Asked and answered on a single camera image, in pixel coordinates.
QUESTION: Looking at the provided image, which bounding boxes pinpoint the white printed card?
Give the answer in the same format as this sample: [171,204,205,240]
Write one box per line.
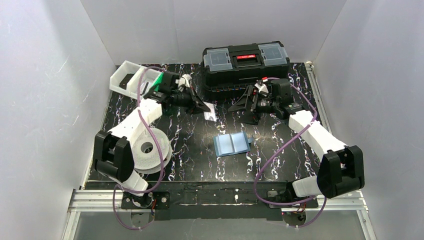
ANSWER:
[203,102,217,122]

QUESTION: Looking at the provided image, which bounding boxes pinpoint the white credit card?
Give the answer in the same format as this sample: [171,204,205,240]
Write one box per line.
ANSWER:
[140,82,151,96]

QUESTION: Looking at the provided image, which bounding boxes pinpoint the black credit card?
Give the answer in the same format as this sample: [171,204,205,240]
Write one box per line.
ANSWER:
[119,73,134,90]

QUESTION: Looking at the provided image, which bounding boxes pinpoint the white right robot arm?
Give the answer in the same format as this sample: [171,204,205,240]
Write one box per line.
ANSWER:
[228,77,365,206]

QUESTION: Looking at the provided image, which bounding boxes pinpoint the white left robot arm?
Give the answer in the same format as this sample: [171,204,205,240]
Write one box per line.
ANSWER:
[92,71,210,197]

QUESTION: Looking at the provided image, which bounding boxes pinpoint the green plastic bin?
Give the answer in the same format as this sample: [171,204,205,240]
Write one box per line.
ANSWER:
[149,72,167,95]

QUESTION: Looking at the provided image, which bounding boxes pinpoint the black toolbox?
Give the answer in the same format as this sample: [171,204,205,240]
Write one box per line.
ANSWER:
[200,41,291,101]

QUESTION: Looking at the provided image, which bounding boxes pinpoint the white bin middle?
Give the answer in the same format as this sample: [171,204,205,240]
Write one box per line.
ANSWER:
[126,66,162,99]

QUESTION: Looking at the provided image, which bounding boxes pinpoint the white bin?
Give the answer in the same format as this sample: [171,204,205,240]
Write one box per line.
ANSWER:
[126,66,162,99]
[109,60,142,99]

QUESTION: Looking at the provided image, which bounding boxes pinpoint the white bin far left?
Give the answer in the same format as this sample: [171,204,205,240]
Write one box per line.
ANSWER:
[109,60,142,99]

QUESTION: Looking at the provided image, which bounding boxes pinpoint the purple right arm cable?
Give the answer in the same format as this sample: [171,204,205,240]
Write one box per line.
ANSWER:
[253,76,328,229]

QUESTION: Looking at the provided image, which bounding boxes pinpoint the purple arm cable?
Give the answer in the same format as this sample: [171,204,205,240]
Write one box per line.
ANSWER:
[112,66,167,231]
[253,76,328,229]

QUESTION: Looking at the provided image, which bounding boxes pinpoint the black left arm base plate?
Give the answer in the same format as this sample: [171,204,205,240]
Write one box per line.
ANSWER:
[121,191,170,210]

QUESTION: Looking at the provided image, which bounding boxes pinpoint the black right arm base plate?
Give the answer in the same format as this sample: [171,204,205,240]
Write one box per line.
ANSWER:
[262,189,319,213]

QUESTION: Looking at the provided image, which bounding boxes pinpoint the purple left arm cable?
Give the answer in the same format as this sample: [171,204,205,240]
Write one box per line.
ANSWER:
[112,66,167,231]

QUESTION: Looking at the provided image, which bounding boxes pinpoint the aluminium rail frame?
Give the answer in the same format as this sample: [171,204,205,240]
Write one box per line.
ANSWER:
[66,63,370,240]

